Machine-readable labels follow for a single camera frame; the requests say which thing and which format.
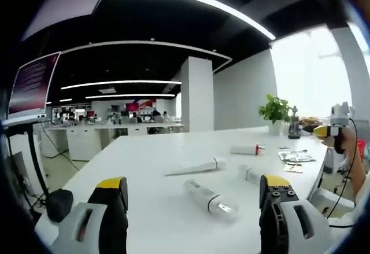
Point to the straight ceiling light strip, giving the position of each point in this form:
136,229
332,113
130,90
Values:
121,84
130,96

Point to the black rounded stand base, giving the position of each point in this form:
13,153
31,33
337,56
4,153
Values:
59,204

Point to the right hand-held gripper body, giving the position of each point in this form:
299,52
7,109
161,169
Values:
340,115

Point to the white skincare tube red cap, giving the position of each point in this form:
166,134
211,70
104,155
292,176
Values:
244,150

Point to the printed sachet packets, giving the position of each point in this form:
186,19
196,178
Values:
296,156

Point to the long ceiling light strip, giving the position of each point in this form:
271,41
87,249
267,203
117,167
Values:
202,0

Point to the person's right hand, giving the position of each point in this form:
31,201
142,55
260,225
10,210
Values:
349,139

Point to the white skincare tube clear cap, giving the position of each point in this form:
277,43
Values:
206,197

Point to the white office workbench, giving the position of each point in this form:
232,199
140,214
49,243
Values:
86,141

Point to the large overhead display screen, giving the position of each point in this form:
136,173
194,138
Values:
72,2

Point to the small dark figurine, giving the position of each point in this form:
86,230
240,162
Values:
294,126

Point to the short white skincare tube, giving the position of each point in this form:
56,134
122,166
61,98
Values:
251,174

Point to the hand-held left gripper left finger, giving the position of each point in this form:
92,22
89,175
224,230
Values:
86,231

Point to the small printed sachet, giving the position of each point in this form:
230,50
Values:
293,167

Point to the computer monitor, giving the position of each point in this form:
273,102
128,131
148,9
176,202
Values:
33,86

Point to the green plant in white pot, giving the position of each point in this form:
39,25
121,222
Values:
274,112

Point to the dark bowl of brown items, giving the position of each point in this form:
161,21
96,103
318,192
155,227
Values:
307,122

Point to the curved ceiling light strip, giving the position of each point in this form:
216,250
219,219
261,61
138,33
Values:
150,45

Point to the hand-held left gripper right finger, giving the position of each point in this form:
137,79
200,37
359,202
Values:
289,225

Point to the red object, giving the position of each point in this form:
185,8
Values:
361,148

